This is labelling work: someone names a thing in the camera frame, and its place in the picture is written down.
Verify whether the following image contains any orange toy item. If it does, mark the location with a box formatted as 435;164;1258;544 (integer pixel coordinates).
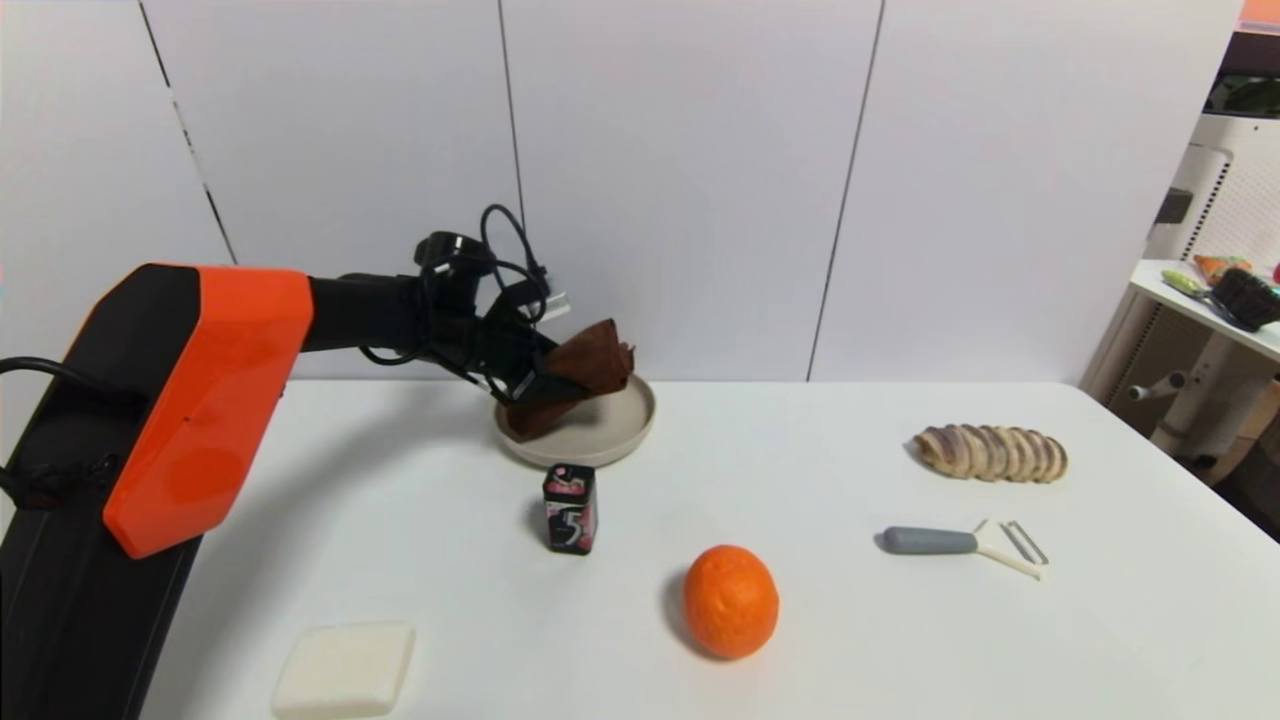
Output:
1192;254;1253;286

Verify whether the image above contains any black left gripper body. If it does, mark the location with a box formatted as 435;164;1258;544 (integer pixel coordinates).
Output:
474;311;560;406

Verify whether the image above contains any grey handled white peeler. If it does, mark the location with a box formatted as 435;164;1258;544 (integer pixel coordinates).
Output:
880;518;1050;582

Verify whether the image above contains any white soap block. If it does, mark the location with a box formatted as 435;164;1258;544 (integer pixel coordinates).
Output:
270;621;417;720

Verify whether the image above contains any white side desk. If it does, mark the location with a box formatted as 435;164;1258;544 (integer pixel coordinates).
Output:
1085;258;1280;491

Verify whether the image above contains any brown cake piece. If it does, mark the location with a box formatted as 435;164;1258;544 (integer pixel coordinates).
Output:
505;318;636;439

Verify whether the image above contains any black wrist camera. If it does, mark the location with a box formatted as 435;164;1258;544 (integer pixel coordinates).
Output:
414;231;496;281

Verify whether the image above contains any black arm base cable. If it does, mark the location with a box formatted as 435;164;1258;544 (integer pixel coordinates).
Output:
0;356;113;506

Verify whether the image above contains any black bristle brush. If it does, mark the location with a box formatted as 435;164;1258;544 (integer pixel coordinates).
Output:
1208;267;1280;333

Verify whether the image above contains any beige round plate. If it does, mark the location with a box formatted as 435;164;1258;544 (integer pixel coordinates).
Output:
493;373;658;469

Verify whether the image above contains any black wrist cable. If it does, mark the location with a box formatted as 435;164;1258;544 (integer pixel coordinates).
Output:
360;203;553;401

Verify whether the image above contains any white pegboard rack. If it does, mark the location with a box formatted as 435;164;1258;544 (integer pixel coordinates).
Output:
1143;112;1280;269

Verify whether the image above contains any grey desk crank handle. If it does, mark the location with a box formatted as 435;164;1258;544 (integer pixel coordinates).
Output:
1127;371;1188;403

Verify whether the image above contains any black pink gum box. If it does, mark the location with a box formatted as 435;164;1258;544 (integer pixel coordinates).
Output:
542;463;598;556

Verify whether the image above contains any orange fruit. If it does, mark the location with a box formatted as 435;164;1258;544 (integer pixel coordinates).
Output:
682;544;780;661

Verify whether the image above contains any striped bread loaf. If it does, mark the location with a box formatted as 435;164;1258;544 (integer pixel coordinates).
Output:
913;424;1069;484

